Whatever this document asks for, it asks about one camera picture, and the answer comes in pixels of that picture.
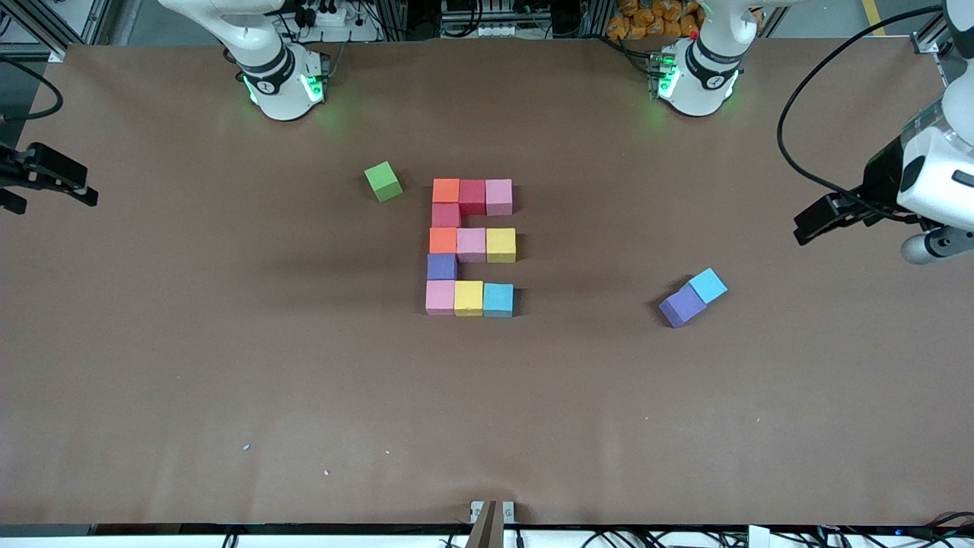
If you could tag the metal table edge bracket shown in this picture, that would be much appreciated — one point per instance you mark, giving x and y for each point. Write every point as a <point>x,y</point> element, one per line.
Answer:
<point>492,519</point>

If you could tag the pile of orange items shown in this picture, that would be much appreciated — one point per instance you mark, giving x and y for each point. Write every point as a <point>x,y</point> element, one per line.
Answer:
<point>647,19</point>

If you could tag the green foam cube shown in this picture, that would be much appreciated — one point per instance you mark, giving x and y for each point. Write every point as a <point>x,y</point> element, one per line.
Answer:
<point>383,182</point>

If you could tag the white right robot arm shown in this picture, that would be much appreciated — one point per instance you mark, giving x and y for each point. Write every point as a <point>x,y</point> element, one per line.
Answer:
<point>274,76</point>

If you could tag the pink foam cube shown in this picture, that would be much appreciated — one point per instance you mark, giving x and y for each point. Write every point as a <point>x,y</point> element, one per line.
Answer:
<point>499,197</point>
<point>471,244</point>
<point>440,297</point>

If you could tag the purple foam cube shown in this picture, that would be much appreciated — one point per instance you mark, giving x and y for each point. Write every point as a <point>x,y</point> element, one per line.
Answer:
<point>682,304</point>
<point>441,266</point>

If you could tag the aluminium frame post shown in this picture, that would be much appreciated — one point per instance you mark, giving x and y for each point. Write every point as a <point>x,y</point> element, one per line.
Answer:
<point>932,38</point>
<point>46,23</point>

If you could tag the red foam cube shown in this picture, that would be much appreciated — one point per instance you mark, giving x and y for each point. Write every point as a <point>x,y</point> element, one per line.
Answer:
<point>472,196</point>
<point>446,215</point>

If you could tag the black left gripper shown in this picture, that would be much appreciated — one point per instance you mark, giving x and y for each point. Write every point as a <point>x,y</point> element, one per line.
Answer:
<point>880,181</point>

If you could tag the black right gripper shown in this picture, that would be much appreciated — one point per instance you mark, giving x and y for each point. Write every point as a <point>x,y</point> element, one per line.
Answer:
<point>23,169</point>

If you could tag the white power strip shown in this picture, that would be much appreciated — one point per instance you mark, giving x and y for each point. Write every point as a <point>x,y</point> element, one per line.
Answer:
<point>327,17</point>

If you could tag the cyan foam cube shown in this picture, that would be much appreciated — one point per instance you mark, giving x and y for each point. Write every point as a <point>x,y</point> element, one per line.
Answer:
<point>708,285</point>
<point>498,300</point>

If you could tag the yellow foam cube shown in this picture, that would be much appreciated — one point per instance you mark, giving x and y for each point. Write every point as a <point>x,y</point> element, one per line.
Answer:
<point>501,244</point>
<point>469,297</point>

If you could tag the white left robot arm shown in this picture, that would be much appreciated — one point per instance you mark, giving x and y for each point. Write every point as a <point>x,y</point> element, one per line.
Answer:
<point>700,76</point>

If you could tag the orange foam cube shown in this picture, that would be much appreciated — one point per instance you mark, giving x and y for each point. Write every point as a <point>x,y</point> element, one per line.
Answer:
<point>446,190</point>
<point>443,240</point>

